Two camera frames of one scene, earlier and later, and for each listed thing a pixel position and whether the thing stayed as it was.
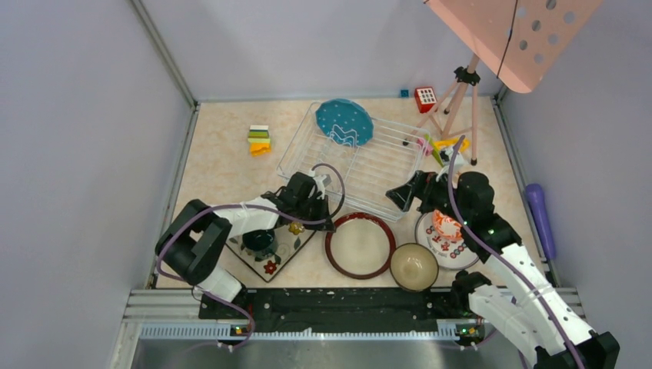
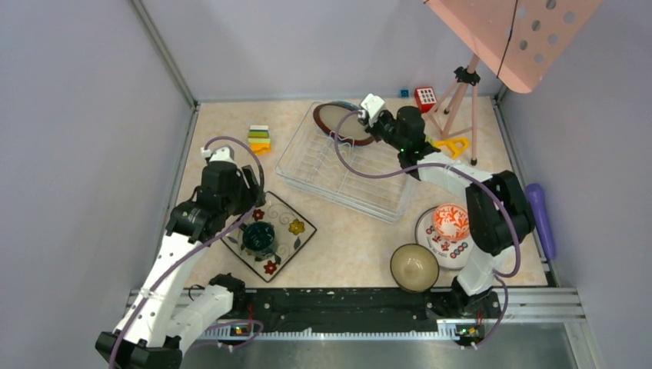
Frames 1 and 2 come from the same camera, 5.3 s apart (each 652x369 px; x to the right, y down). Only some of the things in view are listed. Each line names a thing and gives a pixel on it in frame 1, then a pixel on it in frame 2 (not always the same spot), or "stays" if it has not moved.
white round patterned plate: [450, 254] stays
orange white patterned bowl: [446, 227] stays
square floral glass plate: [287, 240] stays
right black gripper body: [436, 190] → [384, 127]
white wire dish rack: [358, 175] stays
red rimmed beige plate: [363, 246] → [351, 130]
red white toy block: [425, 98] stays
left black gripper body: [312, 209] → [244, 198]
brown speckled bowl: [414, 267] stays
